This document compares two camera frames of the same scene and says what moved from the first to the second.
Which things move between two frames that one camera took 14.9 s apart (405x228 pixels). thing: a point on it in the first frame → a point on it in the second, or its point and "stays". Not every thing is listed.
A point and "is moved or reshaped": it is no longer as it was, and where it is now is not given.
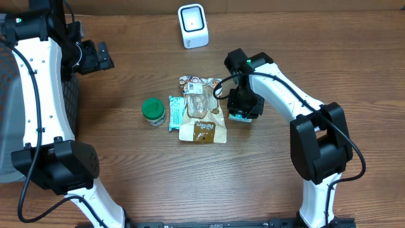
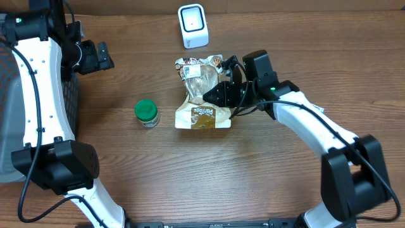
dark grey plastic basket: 11,122 stays
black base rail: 338,223 stays
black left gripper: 94,63 stays
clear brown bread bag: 201,118 is moved or reshaped
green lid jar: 153,110 is moved or reshaped
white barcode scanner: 193,23 stays
